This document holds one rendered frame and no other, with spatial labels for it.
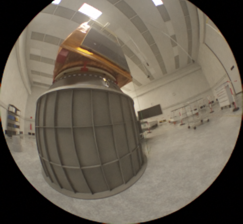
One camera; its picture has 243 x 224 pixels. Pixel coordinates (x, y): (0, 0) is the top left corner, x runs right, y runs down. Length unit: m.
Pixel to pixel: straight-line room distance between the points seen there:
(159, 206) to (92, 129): 0.92
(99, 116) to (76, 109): 0.23
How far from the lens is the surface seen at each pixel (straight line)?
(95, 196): 0.96
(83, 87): 0.75
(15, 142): 3.02
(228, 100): 4.00
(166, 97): 9.08
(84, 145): 0.70
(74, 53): 1.22
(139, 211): 0.81
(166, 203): 0.84
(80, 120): 0.69
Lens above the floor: 0.75
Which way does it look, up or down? 18 degrees up
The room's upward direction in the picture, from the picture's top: 10 degrees counter-clockwise
